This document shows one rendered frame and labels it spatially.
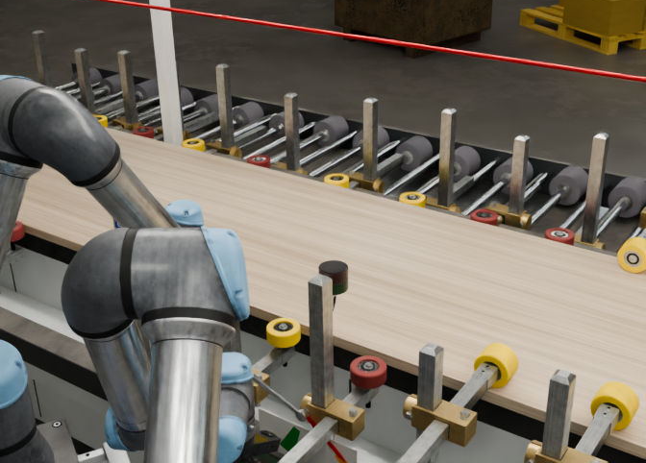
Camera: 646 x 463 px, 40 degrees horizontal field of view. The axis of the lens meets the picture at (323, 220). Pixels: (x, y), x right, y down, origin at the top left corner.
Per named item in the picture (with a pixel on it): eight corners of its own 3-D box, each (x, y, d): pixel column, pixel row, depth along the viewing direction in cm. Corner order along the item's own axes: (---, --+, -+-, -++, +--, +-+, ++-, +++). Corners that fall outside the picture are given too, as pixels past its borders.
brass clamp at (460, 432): (463, 450, 164) (464, 428, 162) (400, 424, 171) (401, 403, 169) (477, 431, 169) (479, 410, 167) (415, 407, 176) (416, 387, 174)
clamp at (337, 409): (352, 442, 182) (352, 422, 180) (299, 419, 189) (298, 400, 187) (366, 426, 186) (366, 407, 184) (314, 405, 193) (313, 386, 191)
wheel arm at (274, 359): (169, 462, 179) (167, 446, 177) (158, 456, 181) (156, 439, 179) (295, 357, 211) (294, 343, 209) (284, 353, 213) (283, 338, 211)
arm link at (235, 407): (173, 470, 137) (186, 424, 147) (245, 470, 137) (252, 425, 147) (168, 429, 134) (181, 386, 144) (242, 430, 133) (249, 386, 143)
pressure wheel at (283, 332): (305, 372, 208) (303, 330, 203) (271, 377, 207) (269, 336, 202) (297, 353, 215) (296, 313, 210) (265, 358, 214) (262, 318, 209)
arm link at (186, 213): (152, 207, 174) (185, 193, 180) (157, 256, 179) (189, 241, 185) (178, 218, 169) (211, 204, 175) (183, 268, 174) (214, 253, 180)
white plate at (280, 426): (356, 488, 187) (356, 451, 182) (259, 444, 200) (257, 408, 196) (358, 487, 187) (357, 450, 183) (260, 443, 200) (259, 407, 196)
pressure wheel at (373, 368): (374, 422, 191) (374, 378, 186) (343, 409, 195) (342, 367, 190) (392, 402, 197) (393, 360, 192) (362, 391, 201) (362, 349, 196)
